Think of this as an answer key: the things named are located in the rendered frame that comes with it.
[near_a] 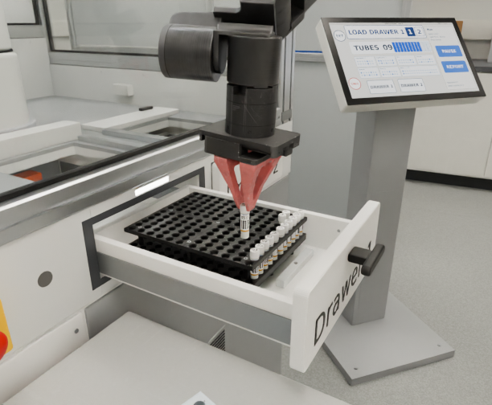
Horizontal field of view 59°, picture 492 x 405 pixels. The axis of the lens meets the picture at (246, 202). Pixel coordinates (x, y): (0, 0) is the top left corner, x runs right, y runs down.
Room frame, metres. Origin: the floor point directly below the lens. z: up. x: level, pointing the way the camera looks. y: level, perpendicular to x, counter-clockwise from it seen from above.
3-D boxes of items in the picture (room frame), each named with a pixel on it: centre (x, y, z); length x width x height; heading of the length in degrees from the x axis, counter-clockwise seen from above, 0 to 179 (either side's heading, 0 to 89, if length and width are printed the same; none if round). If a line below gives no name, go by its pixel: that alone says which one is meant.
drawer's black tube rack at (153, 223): (0.60, 0.04, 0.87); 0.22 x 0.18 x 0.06; 60
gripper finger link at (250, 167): (0.50, 0.00, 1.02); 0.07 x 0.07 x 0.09; 58
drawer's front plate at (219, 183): (0.94, -0.01, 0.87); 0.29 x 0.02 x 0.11; 150
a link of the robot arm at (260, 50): (0.49, 0.00, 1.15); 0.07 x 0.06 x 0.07; 78
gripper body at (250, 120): (0.49, -0.01, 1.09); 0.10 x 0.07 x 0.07; 58
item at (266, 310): (0.61, 0.05, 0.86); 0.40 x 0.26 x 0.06; 60
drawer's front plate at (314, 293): (0.50, -0.13, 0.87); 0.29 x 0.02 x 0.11; 150
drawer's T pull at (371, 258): (0.49, -0.15, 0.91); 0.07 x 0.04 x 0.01; 150
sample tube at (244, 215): (0.50, 0.00, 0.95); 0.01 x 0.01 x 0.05
